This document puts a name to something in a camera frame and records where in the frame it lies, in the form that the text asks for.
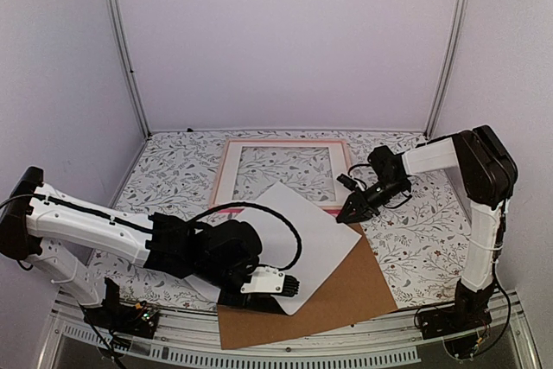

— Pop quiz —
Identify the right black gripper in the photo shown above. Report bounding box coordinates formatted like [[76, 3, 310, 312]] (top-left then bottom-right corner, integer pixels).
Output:
[[336, 178, 407, 225]]

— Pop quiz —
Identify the pink wooden picture frame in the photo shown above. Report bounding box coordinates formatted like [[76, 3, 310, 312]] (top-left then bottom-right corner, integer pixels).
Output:
[[207, 138, 353, 217]]

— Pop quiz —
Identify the landscape photo print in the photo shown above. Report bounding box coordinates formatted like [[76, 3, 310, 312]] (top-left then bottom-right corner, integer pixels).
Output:
[[183, 181, 363, 317]]

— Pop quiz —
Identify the white photo mat board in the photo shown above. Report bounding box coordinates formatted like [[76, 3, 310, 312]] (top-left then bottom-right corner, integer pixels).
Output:
[[214, 143, 346, 207]]

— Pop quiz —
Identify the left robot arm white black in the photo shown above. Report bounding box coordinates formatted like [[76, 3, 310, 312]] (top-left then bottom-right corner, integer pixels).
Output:
[[1, 167, 302, 329]]

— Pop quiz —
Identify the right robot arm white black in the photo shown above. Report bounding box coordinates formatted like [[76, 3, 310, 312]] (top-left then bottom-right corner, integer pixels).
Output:
[[336, 125, 518, 331]]

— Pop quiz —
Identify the brown cardboard backing board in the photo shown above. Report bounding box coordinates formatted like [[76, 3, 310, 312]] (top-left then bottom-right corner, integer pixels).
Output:
[[218, 224, 397, 350]]

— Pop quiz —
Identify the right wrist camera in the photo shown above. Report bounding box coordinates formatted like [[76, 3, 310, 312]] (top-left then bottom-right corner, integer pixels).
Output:
[[337, 174, 358, 192]]

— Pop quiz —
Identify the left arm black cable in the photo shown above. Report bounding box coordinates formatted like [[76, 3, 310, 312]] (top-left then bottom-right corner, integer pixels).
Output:
[[189, 200, 303, 273]]

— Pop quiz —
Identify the front aluminium rail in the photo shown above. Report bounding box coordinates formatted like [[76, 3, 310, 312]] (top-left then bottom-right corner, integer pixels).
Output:
[[41, 286, 541, 369]]

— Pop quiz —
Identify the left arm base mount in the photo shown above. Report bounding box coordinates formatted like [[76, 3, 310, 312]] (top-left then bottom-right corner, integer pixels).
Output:
[[84, 277, 159, 339]]

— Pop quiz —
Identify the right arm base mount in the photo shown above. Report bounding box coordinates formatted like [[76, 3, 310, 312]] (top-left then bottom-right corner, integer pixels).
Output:
[[414, 306, 492, 360]]

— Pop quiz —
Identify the right aluminium corner post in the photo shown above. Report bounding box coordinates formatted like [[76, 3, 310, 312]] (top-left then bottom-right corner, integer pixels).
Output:
[[424, 0, 469, 138]]

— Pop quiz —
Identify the aluminium corner post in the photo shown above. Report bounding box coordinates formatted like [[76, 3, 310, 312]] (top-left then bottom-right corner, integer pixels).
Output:
[[424, 0, 469, 138], [105, 0, 152, 140]]

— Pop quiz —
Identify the left aluminium corner post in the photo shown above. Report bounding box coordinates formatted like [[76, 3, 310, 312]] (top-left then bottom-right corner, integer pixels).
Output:
[[105, 0, 152, 140]]

